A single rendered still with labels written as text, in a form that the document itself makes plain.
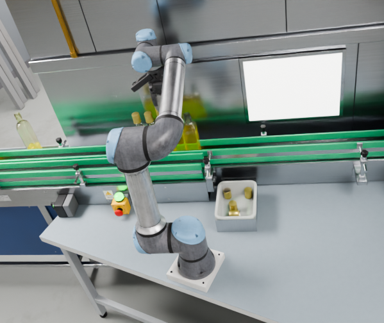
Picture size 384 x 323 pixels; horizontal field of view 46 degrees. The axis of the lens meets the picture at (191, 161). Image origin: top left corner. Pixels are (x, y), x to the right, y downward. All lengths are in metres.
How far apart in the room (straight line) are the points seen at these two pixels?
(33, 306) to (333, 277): 1.87
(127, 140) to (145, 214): 0.31
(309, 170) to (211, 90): 0.56
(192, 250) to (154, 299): 1.10
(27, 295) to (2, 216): 0.67
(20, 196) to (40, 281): 0.87
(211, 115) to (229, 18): 0.47
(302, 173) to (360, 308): 0.65
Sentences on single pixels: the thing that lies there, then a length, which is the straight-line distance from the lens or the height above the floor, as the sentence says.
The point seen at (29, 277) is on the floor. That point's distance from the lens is 3.18.
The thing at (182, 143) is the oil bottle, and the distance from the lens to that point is 2.05.
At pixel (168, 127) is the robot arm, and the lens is 1.44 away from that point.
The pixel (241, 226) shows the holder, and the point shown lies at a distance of 1.94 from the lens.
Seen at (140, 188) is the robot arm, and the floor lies 1.22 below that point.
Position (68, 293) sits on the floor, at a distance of 2.97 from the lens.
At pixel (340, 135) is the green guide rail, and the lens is 2.09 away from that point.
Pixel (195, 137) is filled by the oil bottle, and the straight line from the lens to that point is 2.02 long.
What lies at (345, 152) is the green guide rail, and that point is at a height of 0.91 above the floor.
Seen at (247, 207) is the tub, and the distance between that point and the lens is 2.02.
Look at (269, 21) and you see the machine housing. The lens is 1.91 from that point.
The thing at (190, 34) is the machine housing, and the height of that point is 1.44.
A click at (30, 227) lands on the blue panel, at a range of 2.60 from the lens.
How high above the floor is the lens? 2.25
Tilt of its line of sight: 40 degrees down
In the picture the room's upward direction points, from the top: 13 degrees counter-clockwise
